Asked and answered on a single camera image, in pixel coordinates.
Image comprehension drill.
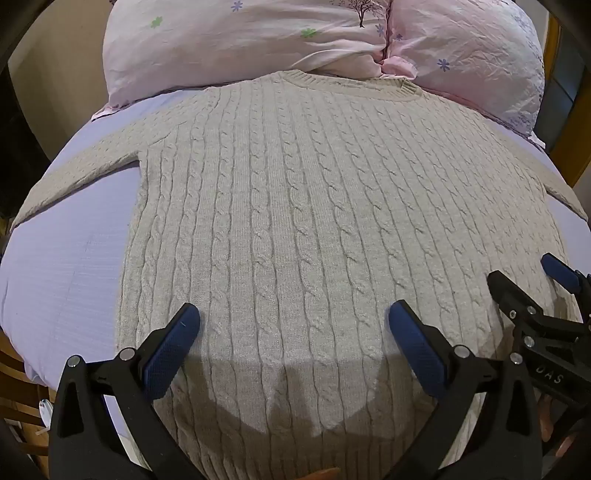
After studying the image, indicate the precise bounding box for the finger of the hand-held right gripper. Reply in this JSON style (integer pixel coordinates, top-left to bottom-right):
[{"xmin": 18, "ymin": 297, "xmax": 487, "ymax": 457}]
[
  {"xmin": 488, "ymin": 270, "xmax": 544, "ymax": 334},
  {"xmin": 540, "ymin": 252, "xmax": 591, "ymax": 297}
]

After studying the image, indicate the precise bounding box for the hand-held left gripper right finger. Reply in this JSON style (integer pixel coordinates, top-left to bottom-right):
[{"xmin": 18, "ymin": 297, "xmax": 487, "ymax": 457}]
[{"xmin": 382, "ymin": 299, "xmax": 555, "ymax": 480}]

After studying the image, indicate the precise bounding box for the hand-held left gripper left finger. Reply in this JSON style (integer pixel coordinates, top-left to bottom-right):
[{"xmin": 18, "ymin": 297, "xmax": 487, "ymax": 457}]
[{"xmin": 48, "ymin": 302, "xmax": 218, "ymax": 480}]

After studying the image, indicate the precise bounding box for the beige cable knit sweater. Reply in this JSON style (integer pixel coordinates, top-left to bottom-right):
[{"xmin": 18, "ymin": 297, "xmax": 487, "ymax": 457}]
[{"xmin": 9, "ymin": 69, "xmax": 591, "ymax": 480}]

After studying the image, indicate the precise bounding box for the person's right hand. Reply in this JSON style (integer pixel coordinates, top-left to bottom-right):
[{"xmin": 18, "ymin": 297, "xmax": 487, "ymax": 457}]
[{"xmin": 537, "ymin": 405, "xmax": 581, "ymax": 468}]

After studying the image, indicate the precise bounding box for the person's left hand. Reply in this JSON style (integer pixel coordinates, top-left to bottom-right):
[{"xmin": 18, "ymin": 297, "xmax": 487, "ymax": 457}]
[{"xmin": 295, "ymin": 466, "xmax": 343, "ymax": 480}]

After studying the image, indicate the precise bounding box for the lavender bed sheet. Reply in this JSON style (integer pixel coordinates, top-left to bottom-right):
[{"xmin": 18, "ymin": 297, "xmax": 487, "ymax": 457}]
[{"xmin": 0, "ymin": 85, "xmax": 591, "ymax": 444}]

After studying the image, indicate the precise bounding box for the wooden chair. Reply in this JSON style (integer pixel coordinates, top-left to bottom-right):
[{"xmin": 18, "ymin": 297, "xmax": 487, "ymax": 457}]
[{"xmin": 0, "ymin": 330, "xmax": 52, "ymax": 464}]

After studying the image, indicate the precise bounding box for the pink floral pillow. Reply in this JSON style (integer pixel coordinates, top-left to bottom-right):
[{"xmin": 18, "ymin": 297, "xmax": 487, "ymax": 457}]
[
  {"xmin": 91, "ymin": 0, "xmax": 394, "ymax": 121},
  {"xmin": 382, "ymin": 0, "xmax": 547, "ymax": 149}
]

